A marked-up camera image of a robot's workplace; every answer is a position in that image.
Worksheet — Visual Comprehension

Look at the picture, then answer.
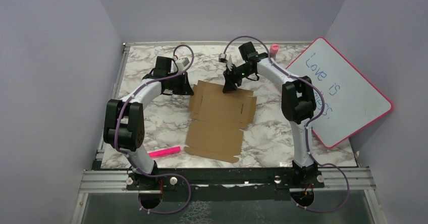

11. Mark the aluminium front frame rail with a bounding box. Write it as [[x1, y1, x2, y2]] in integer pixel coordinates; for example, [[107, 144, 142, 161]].
[[71, 167, 386, 223]]

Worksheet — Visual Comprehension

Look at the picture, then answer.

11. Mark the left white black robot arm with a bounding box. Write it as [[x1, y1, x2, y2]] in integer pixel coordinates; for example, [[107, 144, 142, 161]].
[[103, 56, 194, 189]]

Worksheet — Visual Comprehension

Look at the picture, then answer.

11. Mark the pink-framed whiteboard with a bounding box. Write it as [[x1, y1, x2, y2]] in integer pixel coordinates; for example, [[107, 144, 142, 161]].
[[287, 37, 393, 148]]

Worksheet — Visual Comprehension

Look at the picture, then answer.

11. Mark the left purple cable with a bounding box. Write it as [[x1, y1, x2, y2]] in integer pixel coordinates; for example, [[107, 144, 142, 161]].
[[114, 44, 195, 215]]

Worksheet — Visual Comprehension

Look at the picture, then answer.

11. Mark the pink rectangular stick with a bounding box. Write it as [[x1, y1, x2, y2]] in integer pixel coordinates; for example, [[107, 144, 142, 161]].
[[148, 146, 181, 158]]

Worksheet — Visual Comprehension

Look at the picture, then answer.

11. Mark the pink-capped small bottle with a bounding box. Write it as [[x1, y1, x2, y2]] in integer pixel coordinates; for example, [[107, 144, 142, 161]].
[[270, 44, 280, 60]]

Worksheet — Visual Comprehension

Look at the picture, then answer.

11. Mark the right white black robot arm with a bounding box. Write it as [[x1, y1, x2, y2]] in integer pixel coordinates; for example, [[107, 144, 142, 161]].
[[219, 42, 317, 187]]

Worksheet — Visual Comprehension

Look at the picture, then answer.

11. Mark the brown cardboard box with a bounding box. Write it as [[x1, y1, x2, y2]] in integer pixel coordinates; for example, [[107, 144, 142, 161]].
[[184, 80, 257, 163]]

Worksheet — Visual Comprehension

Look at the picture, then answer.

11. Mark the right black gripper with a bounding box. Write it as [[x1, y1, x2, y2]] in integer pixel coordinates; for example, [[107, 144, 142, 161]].
[[223, 64, 254, 93]]

